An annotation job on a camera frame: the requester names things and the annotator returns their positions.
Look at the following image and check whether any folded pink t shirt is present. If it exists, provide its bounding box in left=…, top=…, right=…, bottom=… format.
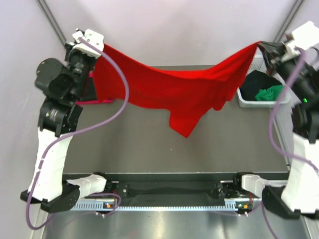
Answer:
left=76, top=71, right=113, bottom=105

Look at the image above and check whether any aluminium frame rail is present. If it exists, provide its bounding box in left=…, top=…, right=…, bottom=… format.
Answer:
left=39, top=179, right=312, bottom=201

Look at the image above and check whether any black t shirt in basket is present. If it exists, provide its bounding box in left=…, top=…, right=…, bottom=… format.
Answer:
left=240, top=70, right=283, bottom=101

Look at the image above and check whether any aluminium corner post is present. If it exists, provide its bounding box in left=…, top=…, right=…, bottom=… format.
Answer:
left=274, top=0, right=305, bottom=42
left=35, top=0, right=66, bottom=46

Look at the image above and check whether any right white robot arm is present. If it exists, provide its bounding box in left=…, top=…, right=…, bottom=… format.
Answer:
left=232, top=41, right=319, bottom=220

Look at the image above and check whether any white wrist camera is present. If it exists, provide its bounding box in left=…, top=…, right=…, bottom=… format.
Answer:
left=281, top=21, right=319, bottom=62
left=72, top=29, right=104, bottom=59

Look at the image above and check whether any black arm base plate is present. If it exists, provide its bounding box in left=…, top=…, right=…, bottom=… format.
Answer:
left=103, top=172, right=239, bottom=199

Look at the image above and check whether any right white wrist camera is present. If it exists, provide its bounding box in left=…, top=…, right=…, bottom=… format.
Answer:
left=281, top=21, right=319, bottom=62

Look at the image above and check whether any grey slotted cable duct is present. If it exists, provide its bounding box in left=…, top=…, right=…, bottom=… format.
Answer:
left=71, top=200, right=252, bottom=212

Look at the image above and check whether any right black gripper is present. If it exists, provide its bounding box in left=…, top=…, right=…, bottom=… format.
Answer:
left=258, top=40, right=318, bottom=102

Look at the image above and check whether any green t shirt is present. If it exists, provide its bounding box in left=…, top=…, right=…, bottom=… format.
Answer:
left=255, top=85, right=284, bottom=102

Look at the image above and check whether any red t shirt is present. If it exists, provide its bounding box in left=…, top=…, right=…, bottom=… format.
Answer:
left=104, top=43, right=258, bottom=137

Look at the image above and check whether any right aluminium corner post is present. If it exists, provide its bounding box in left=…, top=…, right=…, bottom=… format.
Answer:
left=274, top=0, right=305, bottom=42

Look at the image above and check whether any left aluminium corner post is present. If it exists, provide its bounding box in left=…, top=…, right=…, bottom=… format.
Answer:
left=35, top=0, right=66, bottom=46

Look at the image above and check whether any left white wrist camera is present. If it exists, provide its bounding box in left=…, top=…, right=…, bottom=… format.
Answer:
left=72, top=29, right=104, bottom=59

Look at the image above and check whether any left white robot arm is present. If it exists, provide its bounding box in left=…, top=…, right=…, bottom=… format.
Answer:
left=20, top=43, right=113, bottom=214

